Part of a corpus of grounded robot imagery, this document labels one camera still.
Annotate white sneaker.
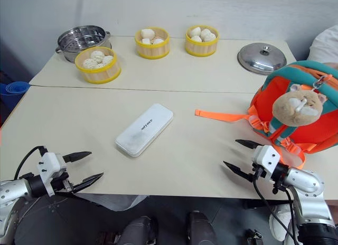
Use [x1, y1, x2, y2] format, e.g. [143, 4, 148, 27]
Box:
[269, 204, 294, 242]

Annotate clear plastic sheet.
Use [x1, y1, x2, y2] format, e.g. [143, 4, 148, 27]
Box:
[76, 193, 147, 212]

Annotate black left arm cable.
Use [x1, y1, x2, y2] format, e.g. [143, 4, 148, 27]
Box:
[13, 146, 50, 180]

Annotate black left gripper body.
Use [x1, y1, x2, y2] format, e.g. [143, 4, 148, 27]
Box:
[53, 172, 75, 194]

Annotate orange and teal backpack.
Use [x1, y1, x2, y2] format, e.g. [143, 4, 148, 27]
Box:
[194, 60, 338, 169]

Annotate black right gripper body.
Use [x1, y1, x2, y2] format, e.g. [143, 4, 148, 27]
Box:
[251, 162, 267, 180]

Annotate person in white shirt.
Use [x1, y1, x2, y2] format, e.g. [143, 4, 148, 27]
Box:
[308, 25, 338, 65]

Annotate beige plush hamster keychain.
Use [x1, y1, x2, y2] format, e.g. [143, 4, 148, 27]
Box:
[271, 75, 328, 127]

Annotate stainless steel steamer pot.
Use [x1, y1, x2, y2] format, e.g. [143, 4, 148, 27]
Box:
[54, 25, 112, 64]

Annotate dark rounded shape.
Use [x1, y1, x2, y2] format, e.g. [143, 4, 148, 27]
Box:
[117, 215, 159, 245]
[186, 210, 218, 245]

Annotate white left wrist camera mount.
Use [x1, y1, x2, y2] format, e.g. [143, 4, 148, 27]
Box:
[37, 152, 67, 197]

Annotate bamboo steamer basket yellow rim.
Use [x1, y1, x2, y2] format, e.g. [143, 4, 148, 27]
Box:
[185, 25, 220, 58]
[134, 27, 170, 60]
[74, 46, 122, 84]

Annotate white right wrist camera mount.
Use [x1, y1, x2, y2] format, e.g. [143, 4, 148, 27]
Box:
[251, 145, 281, 181]

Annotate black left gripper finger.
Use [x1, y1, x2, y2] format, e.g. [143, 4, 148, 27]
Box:
[62, 151, 92, 163]
[70, 172, 105, 194]

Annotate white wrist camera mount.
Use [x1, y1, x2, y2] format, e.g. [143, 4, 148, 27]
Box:
[37, 152, 67, 197]
[251, 145, 281, 181]

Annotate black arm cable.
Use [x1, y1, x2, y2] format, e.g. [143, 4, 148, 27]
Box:
[13, 146, 50, 180]
[252, 168, 301, 245]

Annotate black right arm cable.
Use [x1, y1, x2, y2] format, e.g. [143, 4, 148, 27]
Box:
[252, 168, 301, 245]

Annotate stainless steel pot lid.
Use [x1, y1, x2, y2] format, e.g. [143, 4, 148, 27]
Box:
[237, 42, 287, 76]

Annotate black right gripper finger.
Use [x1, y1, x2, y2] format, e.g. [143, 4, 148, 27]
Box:
[223, 161, 255, 182]
[235, 139, 261, 150]

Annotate white plastic pencil case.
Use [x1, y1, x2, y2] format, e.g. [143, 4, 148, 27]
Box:
[114, 102, 174, 158]

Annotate blue rolled mat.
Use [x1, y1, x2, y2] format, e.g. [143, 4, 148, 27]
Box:
[0, 81, 30, 124]

